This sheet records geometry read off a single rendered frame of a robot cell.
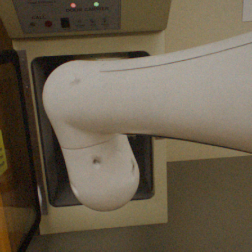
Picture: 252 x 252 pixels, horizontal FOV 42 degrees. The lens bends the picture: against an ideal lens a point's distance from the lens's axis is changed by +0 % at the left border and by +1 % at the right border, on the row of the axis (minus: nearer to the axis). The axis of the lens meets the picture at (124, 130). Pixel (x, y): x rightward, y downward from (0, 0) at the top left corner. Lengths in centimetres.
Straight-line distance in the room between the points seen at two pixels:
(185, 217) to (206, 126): 63
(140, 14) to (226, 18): 61
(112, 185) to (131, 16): 35
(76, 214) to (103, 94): 51
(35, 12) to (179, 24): 64
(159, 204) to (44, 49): 46
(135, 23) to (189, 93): 42
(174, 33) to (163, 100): 88
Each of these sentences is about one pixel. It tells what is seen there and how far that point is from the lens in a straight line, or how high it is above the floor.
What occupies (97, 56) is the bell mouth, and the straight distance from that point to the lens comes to 76.
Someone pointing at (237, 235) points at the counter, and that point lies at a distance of 85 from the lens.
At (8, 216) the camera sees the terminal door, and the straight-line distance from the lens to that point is 66.
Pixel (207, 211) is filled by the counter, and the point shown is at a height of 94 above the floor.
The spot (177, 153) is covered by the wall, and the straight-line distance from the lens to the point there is 127.
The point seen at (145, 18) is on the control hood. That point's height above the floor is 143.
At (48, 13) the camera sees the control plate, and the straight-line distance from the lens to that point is 66.
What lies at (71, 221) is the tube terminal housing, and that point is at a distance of 86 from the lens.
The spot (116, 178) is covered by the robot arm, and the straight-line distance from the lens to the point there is 47.
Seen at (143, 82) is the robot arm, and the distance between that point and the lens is 33.
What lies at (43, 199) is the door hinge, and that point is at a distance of 83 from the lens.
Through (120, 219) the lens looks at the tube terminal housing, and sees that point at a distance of 85.
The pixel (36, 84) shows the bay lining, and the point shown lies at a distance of 75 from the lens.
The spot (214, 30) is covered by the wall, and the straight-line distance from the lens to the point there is 122.
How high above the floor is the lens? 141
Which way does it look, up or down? 17 degrees down
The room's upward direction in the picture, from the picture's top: 3 degrees counter-clockwise
